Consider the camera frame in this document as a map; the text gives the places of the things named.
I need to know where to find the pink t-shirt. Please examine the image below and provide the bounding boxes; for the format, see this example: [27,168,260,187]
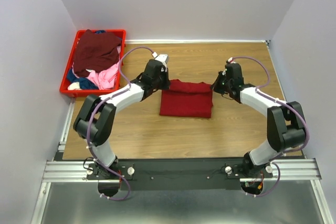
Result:
[83,46,121,90]

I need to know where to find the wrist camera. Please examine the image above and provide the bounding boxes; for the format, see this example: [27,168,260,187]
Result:
[222,57,236,75]
[152,52,169,72]

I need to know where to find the navy blue t-shirt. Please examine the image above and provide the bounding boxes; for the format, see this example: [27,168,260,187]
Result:
[67,31,106,90]

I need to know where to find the red t-shirt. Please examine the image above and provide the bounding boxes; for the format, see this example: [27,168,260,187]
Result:
[160,79,213,119]

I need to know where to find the white garment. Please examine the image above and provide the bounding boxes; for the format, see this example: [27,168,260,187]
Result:
[68,82,81,90]

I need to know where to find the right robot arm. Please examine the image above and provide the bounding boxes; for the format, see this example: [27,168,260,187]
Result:
[211,60,309,178]

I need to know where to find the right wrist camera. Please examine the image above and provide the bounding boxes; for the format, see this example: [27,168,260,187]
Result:
[222,57,236,75]

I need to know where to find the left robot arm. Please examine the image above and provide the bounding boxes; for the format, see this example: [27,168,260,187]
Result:
[73,58,170,179]

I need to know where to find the maroon t-shirt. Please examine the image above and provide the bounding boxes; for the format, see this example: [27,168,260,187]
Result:
[73,29,122,77]

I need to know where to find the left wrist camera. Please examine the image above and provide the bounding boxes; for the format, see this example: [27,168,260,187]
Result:
[152,52,169,72]

